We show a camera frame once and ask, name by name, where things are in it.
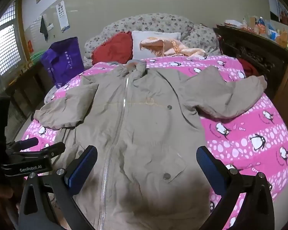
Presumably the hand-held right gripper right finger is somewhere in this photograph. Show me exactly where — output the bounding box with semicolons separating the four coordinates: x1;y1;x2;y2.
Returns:
196;146;279;230

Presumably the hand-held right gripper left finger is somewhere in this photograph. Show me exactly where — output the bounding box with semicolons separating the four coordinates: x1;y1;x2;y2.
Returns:
18;145;98;230

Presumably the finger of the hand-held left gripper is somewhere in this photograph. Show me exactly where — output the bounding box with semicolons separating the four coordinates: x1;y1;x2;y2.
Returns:
13;142;66;159
6;137;39;154

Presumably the beige zip jacket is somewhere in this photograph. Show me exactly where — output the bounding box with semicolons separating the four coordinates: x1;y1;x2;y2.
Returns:
34;61;268;230

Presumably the dark low cabinet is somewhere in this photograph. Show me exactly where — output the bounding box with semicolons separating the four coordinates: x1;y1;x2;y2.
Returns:
5;60;55;130

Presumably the pink penguin print blanket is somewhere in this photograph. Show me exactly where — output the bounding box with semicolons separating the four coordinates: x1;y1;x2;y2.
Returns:
23;55;288;230

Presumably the green plastic bag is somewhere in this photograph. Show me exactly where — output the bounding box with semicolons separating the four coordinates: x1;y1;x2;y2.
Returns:
30;50;48;65

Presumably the grid window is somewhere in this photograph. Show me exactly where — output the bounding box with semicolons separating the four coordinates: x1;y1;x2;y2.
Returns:
0;1;23;87

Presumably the purple tote bag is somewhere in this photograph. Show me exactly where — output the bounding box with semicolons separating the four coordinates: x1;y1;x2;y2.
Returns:
40;37;85;89

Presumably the dark hanging cloth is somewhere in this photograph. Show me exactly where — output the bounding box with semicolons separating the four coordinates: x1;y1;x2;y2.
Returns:
40;16;49;42

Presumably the red cloth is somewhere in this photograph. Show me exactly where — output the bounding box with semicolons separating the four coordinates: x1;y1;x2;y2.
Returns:
238;57;260;77

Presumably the red pillow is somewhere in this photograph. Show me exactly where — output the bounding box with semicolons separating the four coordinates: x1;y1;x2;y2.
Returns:
91;32;133;65

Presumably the eye chart poster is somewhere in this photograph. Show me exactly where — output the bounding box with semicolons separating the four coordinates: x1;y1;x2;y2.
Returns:
56;0;70;32

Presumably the dark wooden cabinet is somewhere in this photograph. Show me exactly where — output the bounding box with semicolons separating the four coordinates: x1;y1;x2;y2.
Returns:
214;24;288;96

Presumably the white pillow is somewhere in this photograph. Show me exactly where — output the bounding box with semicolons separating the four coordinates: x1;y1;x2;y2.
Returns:
131;31;181;60

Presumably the peach fringed towel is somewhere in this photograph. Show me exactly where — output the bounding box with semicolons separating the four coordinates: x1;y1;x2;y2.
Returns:
140;37;208;59

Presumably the pile of packets and bottles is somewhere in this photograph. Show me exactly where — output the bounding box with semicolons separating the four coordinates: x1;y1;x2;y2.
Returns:
224;16;288;48

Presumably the floral quilt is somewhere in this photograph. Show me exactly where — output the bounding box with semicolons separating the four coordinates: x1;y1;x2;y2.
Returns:
84;13;222;65

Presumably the red wall picture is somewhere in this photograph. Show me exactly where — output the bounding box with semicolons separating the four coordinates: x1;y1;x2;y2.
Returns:
270;0;288;25

